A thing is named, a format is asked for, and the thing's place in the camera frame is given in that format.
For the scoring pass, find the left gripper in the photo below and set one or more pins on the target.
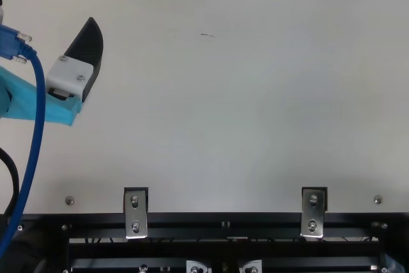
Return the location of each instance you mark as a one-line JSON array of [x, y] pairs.
[[22, 103]]

